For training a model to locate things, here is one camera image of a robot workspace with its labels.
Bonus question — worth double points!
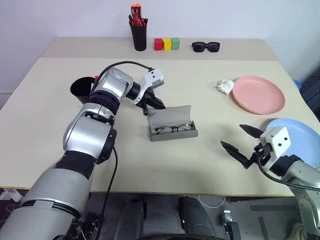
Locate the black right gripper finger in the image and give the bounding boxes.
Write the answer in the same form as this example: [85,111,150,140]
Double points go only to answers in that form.
[219,140,249,167]
[239,124,265,139]

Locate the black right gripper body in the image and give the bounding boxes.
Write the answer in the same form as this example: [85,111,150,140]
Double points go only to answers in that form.
[242,142,273,171]

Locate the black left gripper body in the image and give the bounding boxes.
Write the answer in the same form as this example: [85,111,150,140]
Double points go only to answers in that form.
[140,87,157,107]

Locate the grey glasses case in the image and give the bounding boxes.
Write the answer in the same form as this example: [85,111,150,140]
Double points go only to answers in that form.
[147,105,199,143]

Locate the tortoiseshell eyeglasses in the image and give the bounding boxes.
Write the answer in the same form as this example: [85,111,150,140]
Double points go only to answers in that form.
[155,122,194,134]

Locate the pink plate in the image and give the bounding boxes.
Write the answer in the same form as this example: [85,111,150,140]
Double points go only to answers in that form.
[231,75,286,116]

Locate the blue plate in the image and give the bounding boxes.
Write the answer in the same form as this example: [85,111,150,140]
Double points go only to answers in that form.
[264,117,320,167]

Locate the crumpled white paper ball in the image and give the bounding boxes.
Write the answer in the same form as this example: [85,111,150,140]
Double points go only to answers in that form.
[217,79,235,96]

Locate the red block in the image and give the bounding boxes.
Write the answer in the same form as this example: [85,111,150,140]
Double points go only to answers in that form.
[153,38,165,52]

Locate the yellow block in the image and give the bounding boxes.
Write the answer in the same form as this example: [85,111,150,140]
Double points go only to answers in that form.
[162,37,173,52]

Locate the green block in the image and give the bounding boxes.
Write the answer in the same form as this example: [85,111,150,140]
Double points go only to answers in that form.
[170,37,181,51]

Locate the tall black pen holder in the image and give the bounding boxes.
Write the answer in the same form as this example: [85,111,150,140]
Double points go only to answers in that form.
[129,21,148,52]

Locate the blue round stool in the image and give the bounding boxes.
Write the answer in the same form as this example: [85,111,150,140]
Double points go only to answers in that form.
[292,78,304,91]

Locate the wide black cup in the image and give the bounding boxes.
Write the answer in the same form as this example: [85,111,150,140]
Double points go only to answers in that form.
[69,76,94,104]

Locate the black sunglasses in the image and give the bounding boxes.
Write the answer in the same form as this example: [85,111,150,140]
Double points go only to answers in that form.
[191,41,221,54]

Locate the black metal clamp device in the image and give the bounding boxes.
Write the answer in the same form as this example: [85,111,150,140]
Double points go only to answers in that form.
[220,209,242,240]

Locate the dark rounded shape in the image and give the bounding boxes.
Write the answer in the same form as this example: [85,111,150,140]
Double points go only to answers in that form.
[113,195,148,239]
[177,195,214,237]

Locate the beige cloth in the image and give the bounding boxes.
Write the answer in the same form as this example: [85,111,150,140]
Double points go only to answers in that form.
[289,222,307,240]

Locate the white power strip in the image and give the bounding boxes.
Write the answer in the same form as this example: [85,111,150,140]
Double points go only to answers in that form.
[0,188,25,201]

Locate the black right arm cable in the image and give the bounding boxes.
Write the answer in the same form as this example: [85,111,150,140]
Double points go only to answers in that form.
[257,156,320,193]

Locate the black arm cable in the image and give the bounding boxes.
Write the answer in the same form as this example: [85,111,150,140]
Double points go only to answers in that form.
[257,156,320,193]
[94,60,154,240]

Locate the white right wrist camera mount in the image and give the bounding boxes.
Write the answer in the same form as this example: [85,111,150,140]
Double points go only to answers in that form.
[259,126,292,161]

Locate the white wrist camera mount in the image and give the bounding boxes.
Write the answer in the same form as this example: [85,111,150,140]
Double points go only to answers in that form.
[259,126,292,161]
[135,68,166,105]

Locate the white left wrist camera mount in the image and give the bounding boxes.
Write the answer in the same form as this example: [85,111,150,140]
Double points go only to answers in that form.
[135,68,166,105]

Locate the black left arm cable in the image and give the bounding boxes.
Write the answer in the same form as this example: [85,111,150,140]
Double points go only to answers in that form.
[94,60,154,240]

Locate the white thin cable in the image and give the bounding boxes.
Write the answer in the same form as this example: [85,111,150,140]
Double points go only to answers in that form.
[197,195,227,209]

